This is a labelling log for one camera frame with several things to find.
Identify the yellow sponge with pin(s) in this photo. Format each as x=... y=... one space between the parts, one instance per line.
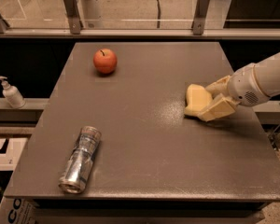
x=197 y=98

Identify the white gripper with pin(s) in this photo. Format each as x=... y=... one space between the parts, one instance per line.
x=243 y=86

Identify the silver aluminium can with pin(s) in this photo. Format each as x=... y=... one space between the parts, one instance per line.
x=78 y=168

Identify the left metal railing bracket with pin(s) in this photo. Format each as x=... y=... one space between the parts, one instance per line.
x=72 y=14

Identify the metal railing bracket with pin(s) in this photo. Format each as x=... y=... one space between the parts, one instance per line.
x=72 y=14
x=200 y=16

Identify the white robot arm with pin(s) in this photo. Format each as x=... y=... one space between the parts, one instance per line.
x=268 y=75

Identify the white pipe post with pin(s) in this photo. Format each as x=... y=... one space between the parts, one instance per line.
x=92 y=14

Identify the right metal railing bracket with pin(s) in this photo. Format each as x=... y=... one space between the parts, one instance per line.
x=200 y=16

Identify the white cardboard box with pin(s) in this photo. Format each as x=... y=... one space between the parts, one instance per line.
x=16 y=211

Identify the glass barrier panel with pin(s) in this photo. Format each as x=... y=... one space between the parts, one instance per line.
x=147 y=14

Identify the white pump bottle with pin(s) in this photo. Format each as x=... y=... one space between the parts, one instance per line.
x=12 y=94

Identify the red apple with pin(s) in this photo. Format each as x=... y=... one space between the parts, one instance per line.
x=105 y=61

